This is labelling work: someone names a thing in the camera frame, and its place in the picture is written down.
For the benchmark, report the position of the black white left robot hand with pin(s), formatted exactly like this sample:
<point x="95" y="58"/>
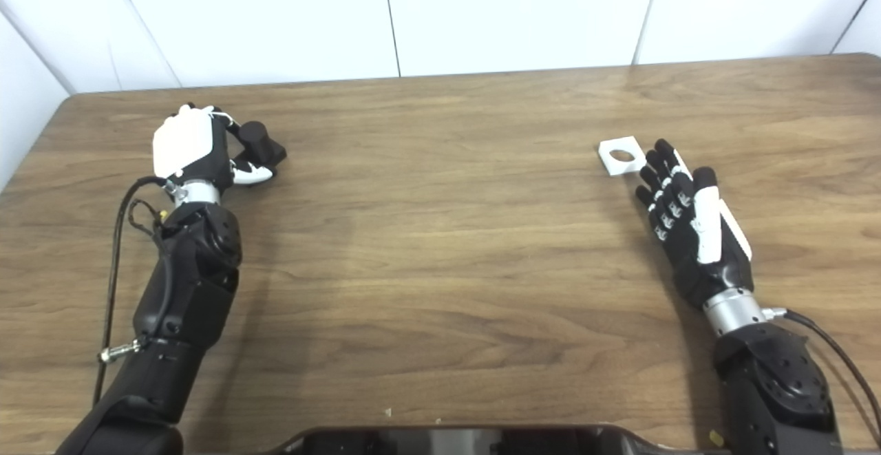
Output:
<point x="182" y="142"/>

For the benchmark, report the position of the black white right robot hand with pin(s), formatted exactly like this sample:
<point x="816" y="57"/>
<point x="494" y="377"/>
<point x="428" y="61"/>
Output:
<point x="695" y="262"/>

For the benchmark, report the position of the black peg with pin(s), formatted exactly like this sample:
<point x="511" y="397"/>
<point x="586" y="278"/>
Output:
<point x="261" y="142"/>

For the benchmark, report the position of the white square piece with hole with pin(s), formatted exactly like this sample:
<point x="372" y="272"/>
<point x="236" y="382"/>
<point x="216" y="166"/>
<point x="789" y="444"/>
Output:
<point x="609" y="162"/>

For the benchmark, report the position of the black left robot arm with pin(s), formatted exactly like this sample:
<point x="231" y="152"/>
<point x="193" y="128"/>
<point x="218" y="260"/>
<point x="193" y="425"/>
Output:
<point x="186" y="303"/>

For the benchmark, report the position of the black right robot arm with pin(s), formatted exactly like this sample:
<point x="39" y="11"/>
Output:
<point x="778" y="386"/>

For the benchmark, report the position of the small yellow scrap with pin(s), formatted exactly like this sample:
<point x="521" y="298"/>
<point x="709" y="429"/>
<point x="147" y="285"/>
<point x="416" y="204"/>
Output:
<point x="716" y="436"/>

